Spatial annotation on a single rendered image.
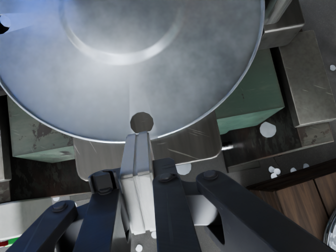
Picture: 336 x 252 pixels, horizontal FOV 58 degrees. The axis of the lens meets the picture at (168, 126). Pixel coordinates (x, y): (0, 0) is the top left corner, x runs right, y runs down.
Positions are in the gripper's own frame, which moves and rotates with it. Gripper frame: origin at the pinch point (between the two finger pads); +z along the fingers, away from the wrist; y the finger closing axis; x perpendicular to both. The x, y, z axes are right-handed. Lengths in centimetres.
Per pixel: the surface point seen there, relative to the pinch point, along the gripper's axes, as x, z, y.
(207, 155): -4.0, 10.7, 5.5
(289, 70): -0.1, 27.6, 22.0
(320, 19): 5, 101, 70
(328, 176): -29, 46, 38
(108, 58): 6.4, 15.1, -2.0
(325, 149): -38, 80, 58
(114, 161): -2.9, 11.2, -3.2
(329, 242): -40, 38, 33
